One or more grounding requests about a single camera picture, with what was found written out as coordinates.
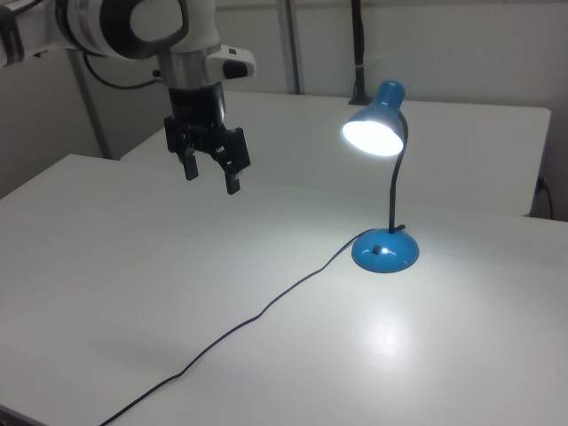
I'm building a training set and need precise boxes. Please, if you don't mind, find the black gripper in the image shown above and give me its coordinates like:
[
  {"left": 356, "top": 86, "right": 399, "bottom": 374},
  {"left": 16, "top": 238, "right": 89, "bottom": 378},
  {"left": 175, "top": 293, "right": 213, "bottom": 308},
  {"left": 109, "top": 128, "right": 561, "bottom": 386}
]
[{"left": 163, "top": 82, "right": 252, "bottom": 196}]

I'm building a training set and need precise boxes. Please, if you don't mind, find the blue gooseneck desk lamp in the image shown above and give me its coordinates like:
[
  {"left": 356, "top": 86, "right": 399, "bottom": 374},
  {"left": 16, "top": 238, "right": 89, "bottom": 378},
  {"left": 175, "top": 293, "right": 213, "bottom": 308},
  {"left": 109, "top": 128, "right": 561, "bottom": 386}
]
[{"left": 341, "top": 79, "right": 421, "bottom": 273}]

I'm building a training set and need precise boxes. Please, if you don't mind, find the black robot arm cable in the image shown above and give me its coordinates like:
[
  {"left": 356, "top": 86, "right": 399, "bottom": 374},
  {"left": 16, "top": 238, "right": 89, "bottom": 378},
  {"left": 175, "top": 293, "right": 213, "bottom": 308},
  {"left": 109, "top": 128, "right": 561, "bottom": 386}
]
[{"left": 83, "top": 53, "right": 166, "bottom": 91}]

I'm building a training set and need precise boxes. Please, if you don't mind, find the grey metal frame post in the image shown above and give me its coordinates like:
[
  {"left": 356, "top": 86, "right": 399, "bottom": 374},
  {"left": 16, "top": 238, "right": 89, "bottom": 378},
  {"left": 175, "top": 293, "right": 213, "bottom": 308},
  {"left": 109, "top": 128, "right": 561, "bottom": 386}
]
[
  {"left": 65, "top": 48, "right": 112, "bottom": 160},
  {"left": 275, "top": 0, "right": 305, "bottom": 95}
]

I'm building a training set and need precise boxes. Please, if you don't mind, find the black lamp power cord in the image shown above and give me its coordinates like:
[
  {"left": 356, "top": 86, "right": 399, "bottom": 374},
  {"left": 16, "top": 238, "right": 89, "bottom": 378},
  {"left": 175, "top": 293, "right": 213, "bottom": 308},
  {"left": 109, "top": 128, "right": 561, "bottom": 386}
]
[{"left": 98, "top": 234, "right": 359, "bottom": 426}]

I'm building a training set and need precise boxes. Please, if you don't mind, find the black clamp pole mount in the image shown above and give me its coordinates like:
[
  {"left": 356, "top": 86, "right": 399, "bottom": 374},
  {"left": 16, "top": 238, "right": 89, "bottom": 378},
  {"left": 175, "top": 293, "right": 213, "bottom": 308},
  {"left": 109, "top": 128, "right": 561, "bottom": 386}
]
[{"left": 348, "top": 0, "right": 373, "bottom": 107}]

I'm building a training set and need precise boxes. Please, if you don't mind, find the black cable at table edge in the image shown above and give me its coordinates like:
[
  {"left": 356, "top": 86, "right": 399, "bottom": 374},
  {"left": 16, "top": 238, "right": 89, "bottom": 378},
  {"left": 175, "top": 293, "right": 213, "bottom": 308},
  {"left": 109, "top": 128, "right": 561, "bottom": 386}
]
[{"left": 536, "top": 176, "right": 556, "bottom": 220}]

